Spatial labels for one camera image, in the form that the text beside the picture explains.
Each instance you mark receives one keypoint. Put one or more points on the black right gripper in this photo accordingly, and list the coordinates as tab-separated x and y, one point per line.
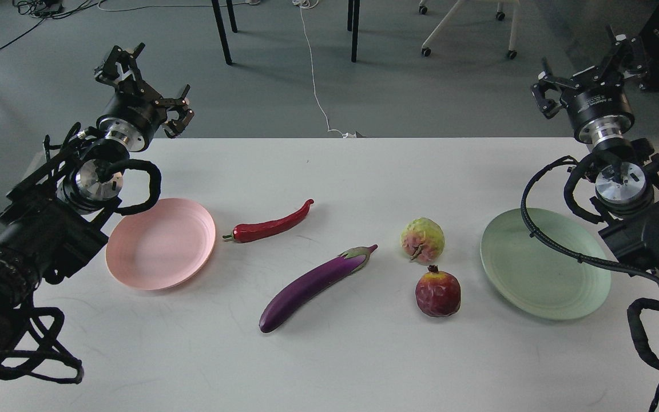
594	101

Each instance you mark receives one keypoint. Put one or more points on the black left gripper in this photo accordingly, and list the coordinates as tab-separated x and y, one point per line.
136	110

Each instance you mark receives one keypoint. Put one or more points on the red chili pepper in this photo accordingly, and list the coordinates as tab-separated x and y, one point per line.
245	233

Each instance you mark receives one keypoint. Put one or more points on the yellow-green custard apple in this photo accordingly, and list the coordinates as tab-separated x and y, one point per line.
423	241

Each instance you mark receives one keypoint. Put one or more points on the red pomegranate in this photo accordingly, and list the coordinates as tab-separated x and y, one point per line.
438	293

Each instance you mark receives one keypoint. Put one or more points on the purple eggplant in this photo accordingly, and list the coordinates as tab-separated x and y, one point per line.
294	295

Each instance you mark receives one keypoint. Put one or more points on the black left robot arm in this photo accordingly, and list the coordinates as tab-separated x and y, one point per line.
53	225

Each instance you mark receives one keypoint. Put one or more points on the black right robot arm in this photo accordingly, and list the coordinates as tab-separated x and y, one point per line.
617	183

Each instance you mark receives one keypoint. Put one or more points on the pink plate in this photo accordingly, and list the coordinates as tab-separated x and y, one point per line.
162	247

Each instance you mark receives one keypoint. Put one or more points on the white rolling chair base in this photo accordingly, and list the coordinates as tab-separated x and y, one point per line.
450	24

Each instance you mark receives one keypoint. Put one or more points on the green plate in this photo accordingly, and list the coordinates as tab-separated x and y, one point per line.
538	280

